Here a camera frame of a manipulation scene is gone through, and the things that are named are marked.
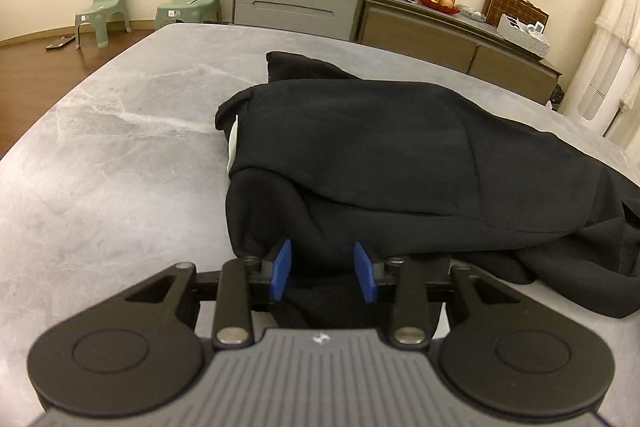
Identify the grey and brown sideboard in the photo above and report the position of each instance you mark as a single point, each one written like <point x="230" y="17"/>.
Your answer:
<point x="300" y="7"/>

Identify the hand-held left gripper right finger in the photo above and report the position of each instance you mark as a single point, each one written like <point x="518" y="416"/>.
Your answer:
<point x="365" y="272"/>

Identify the white tower appliance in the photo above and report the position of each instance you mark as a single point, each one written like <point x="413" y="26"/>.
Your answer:
<point x="597" y="72"/>

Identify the clear glass dish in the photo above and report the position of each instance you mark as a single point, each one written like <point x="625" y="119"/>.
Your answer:
<point x="471" y="13"/>

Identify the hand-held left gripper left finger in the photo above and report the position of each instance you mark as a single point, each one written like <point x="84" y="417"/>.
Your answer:
<point x="280" y="272"/>

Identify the black trash bag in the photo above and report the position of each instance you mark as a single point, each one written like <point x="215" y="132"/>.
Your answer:
<point x="556" y="98"/>

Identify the black garment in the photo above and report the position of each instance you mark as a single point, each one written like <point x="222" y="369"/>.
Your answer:
<point x="400" y="147"/>

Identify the small green plastic chair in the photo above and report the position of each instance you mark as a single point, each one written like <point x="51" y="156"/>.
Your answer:
<point x="107" y="2"/>

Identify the black object on floor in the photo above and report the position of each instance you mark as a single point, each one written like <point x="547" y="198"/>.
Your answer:
<point x="60" y="43"/>

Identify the wooden lattice board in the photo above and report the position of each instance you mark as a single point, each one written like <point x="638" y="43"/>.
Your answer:
<point x="515" y="4"/>

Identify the white organizer box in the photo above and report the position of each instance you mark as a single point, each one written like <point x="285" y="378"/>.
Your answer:
<point x="522" y="39"/>

